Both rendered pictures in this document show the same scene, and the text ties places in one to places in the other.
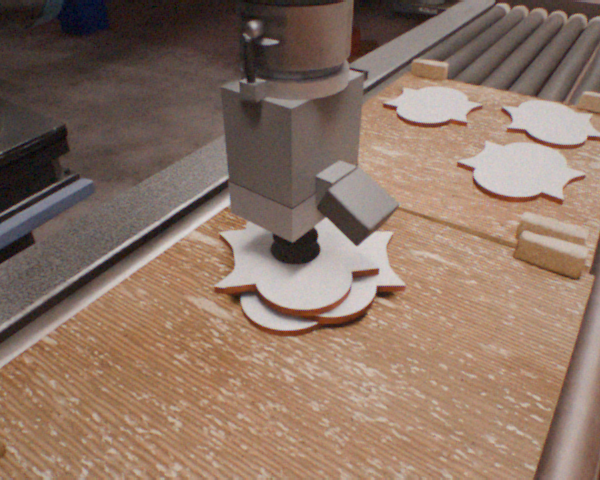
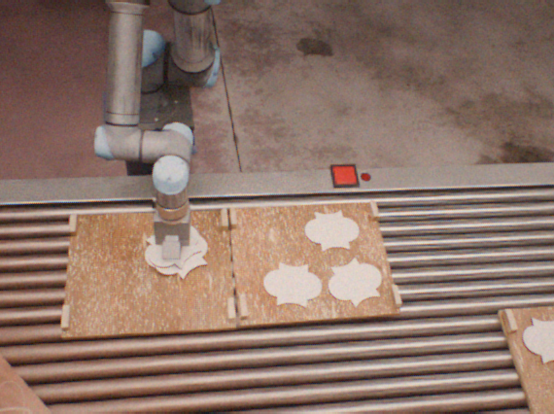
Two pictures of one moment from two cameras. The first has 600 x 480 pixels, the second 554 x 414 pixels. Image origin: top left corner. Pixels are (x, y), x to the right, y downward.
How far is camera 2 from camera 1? 1.48 m
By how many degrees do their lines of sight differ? 35
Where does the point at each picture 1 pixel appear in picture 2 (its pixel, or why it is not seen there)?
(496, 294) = (203, 303)
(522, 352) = (182, 318)
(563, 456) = (157, 340)
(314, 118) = (163, 224)
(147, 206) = not seen: hidden behind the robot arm
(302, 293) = (155, 258)
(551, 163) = (305, 293)
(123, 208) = not seen: hidden behind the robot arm
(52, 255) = (139, 185)
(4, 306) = (113, 193)
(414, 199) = (241, 260)
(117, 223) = not seen: hidden behind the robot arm
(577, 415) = (174, 339)
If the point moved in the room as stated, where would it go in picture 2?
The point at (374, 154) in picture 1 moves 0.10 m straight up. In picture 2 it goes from (265, 232) to (268, 211)
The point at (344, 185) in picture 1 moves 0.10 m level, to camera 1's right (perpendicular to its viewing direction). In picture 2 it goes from (168, 243) to (192, 272)
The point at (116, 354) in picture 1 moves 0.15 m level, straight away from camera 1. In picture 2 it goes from (114, 233) to (142, 191)
